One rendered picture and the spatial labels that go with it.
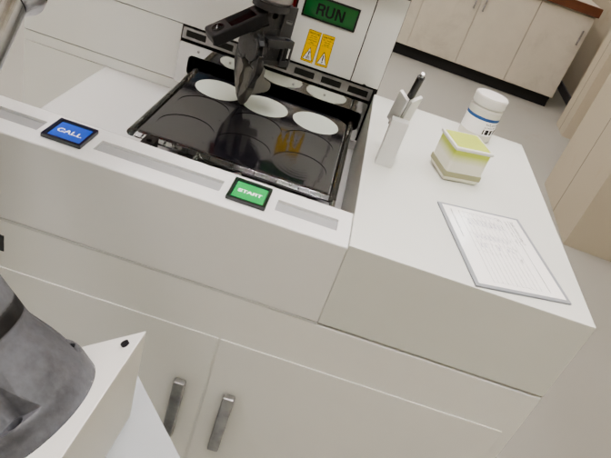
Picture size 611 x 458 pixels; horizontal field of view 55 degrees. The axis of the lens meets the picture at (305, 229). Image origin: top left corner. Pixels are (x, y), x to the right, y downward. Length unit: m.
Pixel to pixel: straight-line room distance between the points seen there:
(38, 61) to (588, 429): 2.07
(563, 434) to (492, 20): 4.05
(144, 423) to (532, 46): 5.29
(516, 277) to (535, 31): 4.88
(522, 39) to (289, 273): 5.00
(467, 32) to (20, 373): 5.33
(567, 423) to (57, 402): 2.00
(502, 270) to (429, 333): 0.14
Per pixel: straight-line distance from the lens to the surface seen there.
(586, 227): 3.45
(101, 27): 1.47
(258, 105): 1.26
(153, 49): 1.43
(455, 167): 1.05
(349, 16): 1.30
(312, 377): 0.94
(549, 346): 0.89
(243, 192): 0.81
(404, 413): 0.97
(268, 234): 0.79
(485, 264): 0.87
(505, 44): 5.68
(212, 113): 1.17
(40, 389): 0.54
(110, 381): 0.56
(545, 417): 2.30
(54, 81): 1.57
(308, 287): 0.82
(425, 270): 0.80
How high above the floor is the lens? 1.38
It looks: 32 degrees down
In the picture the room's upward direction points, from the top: 19 degrees clockwise
